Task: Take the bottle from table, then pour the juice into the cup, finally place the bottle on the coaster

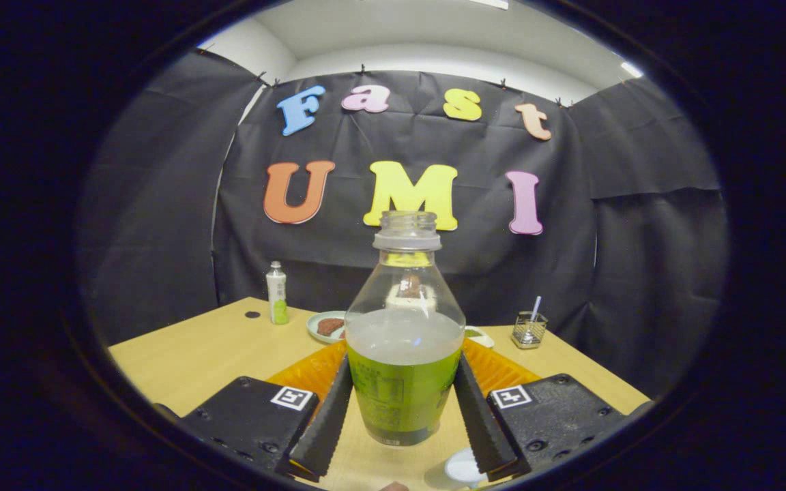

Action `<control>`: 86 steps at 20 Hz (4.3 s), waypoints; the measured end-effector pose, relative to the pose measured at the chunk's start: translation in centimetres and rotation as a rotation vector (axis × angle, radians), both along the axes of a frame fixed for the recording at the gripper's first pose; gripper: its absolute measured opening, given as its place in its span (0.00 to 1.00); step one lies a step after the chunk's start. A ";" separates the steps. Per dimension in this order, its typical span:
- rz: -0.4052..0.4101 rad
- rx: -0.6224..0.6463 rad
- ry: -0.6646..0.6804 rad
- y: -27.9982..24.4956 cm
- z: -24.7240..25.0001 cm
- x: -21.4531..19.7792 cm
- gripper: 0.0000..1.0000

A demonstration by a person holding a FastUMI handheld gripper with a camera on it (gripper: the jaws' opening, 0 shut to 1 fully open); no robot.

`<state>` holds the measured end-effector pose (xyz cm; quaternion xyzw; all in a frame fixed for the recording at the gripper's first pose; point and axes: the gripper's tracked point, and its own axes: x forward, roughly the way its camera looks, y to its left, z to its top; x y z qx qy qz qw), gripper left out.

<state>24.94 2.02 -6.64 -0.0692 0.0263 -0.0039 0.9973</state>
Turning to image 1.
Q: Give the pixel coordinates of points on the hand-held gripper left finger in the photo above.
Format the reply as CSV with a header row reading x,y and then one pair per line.
x,y
250,423

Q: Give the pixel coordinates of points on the wooden table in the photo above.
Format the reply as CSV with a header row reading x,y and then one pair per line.
x,y
202,361

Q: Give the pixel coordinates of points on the green label juice bottle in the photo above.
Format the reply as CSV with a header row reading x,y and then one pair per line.
x,y
403,389

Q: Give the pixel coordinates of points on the black backdrop cloth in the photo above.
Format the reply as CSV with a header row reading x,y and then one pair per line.
x,y
338,273

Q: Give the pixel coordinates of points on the long ceiling light panel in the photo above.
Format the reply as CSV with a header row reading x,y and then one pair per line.
x,y
492,3

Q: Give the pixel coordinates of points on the small white green bottle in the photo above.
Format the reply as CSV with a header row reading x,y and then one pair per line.
x,y
277,293

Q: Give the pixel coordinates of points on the clear glass tumbler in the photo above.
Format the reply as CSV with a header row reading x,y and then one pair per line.
x,y
528,334

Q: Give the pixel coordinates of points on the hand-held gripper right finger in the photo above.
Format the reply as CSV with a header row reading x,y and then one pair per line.
x,y
557,416

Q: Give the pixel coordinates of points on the white straw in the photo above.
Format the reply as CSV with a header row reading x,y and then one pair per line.
x,y
535,307

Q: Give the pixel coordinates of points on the small ceiling light panel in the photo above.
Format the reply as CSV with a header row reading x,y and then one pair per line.
x,y
632,69

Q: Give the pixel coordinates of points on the white divided food tray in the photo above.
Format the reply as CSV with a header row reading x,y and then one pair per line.
x,y
478,335

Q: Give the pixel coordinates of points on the round pale green plate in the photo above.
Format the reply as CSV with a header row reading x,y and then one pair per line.
x,y
314,331

